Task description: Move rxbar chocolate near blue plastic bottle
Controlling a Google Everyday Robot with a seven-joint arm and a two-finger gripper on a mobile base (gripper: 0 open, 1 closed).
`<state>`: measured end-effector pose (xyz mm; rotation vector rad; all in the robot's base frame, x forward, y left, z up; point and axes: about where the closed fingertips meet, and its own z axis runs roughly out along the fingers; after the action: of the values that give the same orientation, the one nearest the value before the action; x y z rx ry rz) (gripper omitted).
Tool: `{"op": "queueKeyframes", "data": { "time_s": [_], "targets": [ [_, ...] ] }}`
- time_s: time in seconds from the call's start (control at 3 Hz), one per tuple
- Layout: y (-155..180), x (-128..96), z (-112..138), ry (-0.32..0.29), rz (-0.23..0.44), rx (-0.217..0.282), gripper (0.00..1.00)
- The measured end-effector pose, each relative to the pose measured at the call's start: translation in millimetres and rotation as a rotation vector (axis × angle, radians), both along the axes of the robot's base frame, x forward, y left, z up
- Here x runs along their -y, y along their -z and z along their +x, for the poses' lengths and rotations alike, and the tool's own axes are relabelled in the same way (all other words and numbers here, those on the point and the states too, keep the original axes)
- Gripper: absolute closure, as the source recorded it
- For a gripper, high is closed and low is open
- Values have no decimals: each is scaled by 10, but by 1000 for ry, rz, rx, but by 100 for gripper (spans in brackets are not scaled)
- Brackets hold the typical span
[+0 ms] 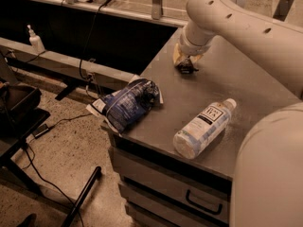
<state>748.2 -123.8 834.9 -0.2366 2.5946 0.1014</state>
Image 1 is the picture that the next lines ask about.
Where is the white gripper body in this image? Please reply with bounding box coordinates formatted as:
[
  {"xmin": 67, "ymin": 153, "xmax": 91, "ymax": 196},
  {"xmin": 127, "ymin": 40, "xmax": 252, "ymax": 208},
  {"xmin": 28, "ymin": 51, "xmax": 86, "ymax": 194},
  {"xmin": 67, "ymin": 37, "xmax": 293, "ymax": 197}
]
[{"xmin": 172, "ymin": 44, "xmax": 202, "ymax": 67}]

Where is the black rxbar chocolate bar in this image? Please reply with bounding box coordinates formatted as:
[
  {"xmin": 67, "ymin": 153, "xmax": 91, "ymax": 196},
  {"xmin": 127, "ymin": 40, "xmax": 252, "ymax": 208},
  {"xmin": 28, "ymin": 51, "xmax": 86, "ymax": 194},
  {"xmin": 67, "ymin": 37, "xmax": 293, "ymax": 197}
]
[{"xmin": 176, "ymin": 58, "xmax": 198, "ymax": 74}]

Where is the blue plastic water bottle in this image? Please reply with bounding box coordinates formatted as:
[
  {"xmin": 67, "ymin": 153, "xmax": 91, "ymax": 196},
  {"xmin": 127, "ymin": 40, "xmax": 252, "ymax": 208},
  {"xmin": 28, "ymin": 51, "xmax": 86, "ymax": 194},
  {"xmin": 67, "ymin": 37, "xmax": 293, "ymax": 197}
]
[{"xmin": 173, "ymin": 98, "xmax": 237, "ymax": 159}]

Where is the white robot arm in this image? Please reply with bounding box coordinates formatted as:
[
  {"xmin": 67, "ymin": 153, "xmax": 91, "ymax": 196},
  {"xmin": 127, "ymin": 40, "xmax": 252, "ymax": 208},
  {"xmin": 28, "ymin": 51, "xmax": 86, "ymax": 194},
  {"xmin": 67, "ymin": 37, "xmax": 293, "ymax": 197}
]
[{"xmin": 174, "ymin": 0, "xmax": 303, "ymax": 227}]

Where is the white pump dispenser bottle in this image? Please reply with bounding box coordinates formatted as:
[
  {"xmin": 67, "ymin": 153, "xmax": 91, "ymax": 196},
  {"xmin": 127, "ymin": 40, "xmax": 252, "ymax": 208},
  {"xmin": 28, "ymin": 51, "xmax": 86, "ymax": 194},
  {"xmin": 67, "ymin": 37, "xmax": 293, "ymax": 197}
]
[{"xmin": 27, "ymin": 25, "xmax": 45, "ymax": 54}]

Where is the blue chip bag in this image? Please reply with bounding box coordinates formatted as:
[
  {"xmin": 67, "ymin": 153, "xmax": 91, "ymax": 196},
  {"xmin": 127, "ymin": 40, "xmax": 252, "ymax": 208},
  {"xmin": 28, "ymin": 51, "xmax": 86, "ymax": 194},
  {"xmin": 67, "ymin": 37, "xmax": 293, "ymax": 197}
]
[{"xmin": 86, "ymin": 75, "xmax": 163, "ymax": 134}]

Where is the grey drawer cabinet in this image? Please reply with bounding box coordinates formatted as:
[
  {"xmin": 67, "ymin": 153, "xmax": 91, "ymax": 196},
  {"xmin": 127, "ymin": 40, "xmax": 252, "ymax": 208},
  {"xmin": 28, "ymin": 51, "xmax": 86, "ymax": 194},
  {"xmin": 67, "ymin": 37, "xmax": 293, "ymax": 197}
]
[{"xmin": 109, "ymin": 131, "xmax": 235, "ymax": 227}]

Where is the black metal leg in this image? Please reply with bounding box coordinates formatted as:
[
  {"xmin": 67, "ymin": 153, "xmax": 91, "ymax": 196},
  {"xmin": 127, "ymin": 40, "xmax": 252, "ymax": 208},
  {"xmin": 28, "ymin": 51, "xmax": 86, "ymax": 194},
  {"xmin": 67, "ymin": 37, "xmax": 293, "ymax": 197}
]
[{"xmin": 61, "ymin": 166, "xmax": 101, "ymax": 227}]

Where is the black power adapter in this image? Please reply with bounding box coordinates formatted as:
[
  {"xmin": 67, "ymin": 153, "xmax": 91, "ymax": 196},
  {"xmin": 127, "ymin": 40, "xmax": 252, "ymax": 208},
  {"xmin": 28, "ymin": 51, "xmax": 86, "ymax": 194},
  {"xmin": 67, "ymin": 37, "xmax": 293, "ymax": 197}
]
[{"xmin": 32, "ymin": 124, "xmax": 50, "ymax": 139}]

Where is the grey metal post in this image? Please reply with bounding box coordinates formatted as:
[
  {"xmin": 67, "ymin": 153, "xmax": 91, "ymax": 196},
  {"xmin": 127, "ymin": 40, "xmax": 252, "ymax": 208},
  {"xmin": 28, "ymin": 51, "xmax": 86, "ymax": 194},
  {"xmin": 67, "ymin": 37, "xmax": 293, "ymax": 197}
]
[{"xmin": 151, "ymin": 0, "xmax": 163, "ymax": 20}]

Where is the grey metal rail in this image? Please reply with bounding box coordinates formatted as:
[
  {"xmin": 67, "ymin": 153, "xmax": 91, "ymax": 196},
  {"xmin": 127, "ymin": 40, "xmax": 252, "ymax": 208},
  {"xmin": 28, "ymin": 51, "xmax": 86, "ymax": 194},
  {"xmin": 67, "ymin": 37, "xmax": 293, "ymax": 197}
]
[{"xmin": 0, "ymin": 38, "xmax": 134, "ymax": 90}]

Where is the black power cable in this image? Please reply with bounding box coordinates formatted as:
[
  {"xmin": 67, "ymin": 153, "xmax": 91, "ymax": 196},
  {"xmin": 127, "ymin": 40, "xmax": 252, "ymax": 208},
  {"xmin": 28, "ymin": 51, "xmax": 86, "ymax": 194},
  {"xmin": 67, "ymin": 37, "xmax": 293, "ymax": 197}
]
[{"xmin": 78, "ymin": 0, "xmax": 118, "ymax": 82}]

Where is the black drawer handle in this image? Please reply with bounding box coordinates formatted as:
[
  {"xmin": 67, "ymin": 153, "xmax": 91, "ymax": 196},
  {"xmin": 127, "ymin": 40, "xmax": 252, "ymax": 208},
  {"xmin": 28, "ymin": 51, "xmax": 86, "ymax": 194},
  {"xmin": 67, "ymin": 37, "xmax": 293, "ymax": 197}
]
[{"xmin": 185, "ymin": 189, "xmax": 223, "ymax": 216}]

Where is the black floor cable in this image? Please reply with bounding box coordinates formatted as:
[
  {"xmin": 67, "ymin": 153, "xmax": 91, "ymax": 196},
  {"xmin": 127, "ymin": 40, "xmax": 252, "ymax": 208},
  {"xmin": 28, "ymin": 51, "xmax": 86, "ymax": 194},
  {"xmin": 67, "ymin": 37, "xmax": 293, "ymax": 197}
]
[{"xmin": 21, "ymin": 112, "xmax": 94, "ymax": 227}]

